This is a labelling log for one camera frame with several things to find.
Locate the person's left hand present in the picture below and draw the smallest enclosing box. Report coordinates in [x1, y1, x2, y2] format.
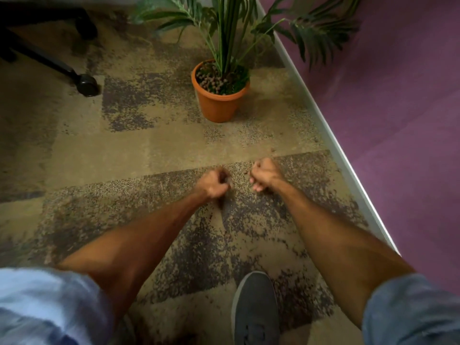
[194, 167, 233, 203]

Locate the person's right hand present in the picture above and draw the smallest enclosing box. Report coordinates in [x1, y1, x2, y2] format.
[249, 157, 285, 193]

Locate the person's right forearm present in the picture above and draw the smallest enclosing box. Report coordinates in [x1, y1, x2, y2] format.
[270, 178, 417, 329]

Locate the person's left forearm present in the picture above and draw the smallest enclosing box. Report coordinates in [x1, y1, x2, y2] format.
[57, 190, 209, 320]

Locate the white skirting board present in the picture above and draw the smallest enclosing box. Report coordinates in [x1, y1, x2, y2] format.
[254, 0, 401, 255]

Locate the orange plastic plant pot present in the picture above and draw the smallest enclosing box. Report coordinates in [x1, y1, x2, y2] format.
[191, 60, 251, 123]

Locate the grey sneaker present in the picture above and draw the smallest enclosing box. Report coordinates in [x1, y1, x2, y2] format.
[231, 271, 280, 345]

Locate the green palm plant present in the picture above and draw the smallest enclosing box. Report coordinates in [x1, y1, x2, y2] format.
[130, 0, 363, 94]

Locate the light blue shirt sleeve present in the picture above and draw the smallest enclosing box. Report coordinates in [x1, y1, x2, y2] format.
[0, 267, 115, 345]
[361, 273, 460, 345]

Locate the black office chair base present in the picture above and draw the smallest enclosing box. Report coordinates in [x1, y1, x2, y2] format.
[0, 3, 101, 98]

